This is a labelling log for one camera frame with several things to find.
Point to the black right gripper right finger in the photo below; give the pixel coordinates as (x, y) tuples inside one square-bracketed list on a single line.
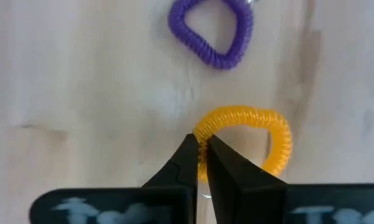
[(236, 174)]

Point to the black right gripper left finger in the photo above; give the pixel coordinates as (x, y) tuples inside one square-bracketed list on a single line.
[(180, 174)]

